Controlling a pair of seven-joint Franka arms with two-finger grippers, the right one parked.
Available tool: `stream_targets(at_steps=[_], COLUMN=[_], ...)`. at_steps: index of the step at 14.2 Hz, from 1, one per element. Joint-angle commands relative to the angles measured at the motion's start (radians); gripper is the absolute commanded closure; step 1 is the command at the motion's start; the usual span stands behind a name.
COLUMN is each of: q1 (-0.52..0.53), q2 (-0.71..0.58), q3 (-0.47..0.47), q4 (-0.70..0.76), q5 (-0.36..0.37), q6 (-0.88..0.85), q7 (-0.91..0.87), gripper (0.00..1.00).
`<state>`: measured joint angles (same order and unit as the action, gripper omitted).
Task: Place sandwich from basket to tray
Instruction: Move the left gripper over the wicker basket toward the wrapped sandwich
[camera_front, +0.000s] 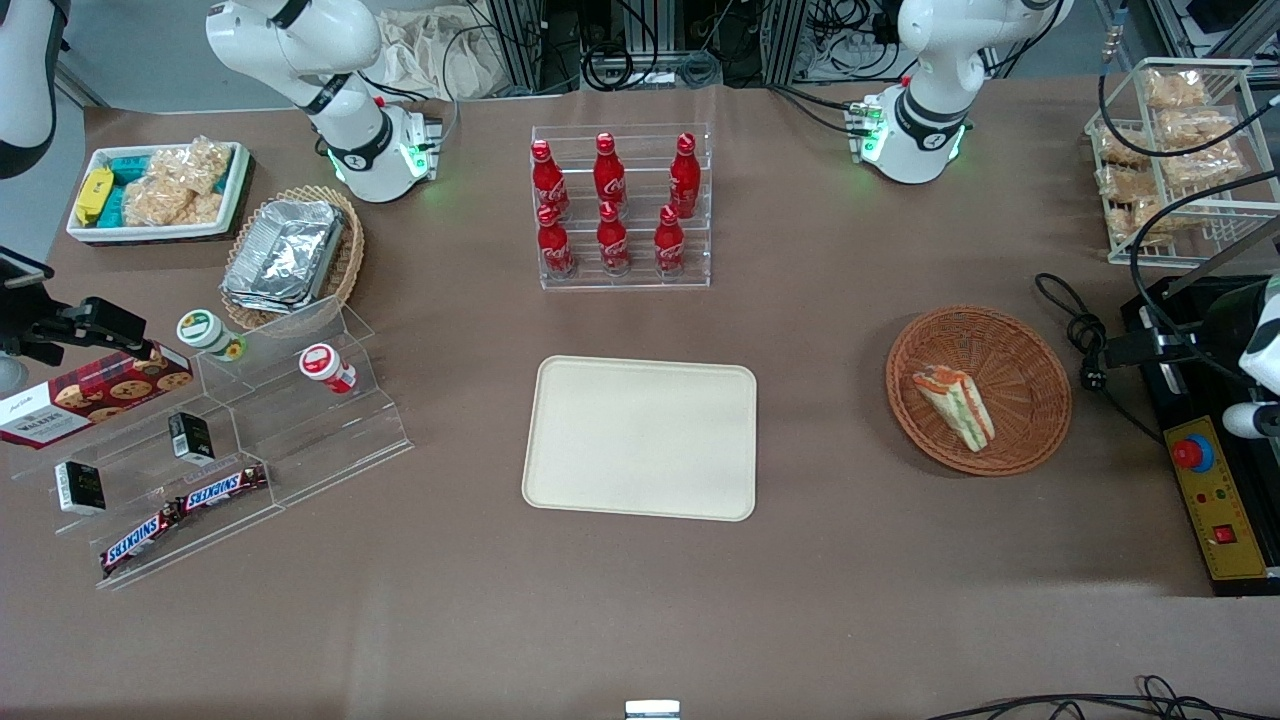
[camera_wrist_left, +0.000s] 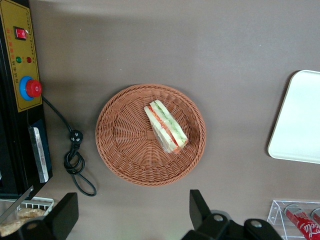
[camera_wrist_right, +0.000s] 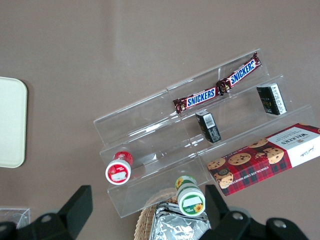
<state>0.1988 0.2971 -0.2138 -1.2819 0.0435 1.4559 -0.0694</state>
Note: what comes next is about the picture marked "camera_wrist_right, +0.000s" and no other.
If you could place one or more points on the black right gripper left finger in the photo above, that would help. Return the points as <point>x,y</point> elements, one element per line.
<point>75,210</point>

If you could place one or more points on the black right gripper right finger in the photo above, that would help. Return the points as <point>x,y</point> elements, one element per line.
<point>220,215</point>

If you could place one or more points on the foil wrapped sandwich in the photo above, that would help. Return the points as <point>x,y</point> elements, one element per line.
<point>175,225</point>

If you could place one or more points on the woven wicker basket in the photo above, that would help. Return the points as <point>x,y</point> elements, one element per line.
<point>145,220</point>

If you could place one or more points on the cream plastic tray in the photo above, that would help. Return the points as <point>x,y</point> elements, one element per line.
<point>11,122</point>

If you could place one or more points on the green sunflower lidded cup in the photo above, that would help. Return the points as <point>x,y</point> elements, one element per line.
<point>191,201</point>

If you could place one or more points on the red lidded yogurt cup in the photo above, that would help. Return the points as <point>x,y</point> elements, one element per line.
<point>118,172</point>

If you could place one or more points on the clear plastic box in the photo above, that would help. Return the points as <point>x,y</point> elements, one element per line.
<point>12,215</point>

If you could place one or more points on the Walkers red tartan cookie box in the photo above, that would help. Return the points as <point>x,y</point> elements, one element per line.
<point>260,160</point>

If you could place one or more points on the small black box with barcode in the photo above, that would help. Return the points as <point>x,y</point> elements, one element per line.
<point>210,127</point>

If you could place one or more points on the clear acrylic stepped riser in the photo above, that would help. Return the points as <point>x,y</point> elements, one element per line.
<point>140,117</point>
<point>240,120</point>

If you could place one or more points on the Snickers chocolate bar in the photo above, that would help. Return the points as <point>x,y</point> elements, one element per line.
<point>241,73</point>
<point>200,96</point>

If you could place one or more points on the black box with white side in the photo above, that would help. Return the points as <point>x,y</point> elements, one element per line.
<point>271,98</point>

